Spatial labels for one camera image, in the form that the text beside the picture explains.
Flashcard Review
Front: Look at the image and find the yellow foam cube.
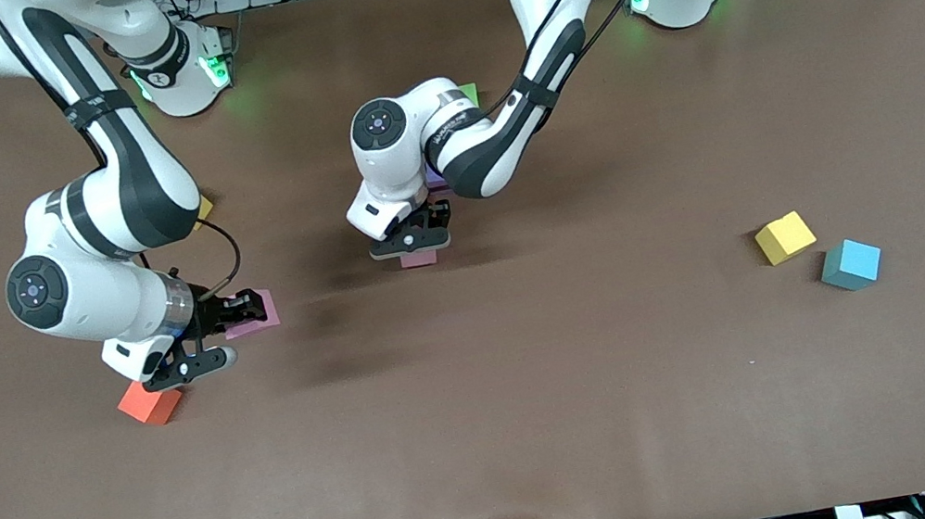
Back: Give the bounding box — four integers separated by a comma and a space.
752, 208, 821, 269
191, 194, 219, 232

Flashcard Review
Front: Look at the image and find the orange foam cube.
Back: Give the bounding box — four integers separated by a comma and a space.
114, 374, 188, 433

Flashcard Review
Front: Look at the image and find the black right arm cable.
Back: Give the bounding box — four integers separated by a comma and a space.
0, 0, 247, 324

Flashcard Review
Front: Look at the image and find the cyan foam cube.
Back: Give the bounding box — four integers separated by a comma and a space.
815, 234, 888, 297

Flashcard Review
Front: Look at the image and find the pink foam cube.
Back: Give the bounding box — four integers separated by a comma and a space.
399, 246, 438, 271
220, 286, 283, 340

